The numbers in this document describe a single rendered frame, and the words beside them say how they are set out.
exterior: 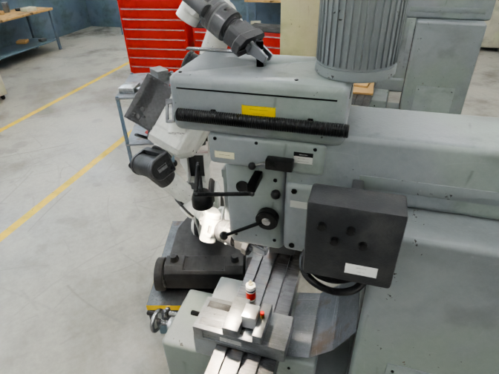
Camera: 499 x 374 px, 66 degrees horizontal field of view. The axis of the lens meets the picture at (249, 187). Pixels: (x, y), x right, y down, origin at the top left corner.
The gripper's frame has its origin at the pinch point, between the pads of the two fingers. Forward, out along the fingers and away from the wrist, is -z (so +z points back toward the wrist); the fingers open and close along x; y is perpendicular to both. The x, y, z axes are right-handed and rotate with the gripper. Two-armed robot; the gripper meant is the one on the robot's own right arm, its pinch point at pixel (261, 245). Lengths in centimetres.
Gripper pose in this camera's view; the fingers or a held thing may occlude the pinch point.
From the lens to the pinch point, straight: 143.9
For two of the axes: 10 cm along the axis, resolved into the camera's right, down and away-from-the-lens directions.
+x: 5.1, -4.9, 7.1
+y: 0.2, 8.3, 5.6
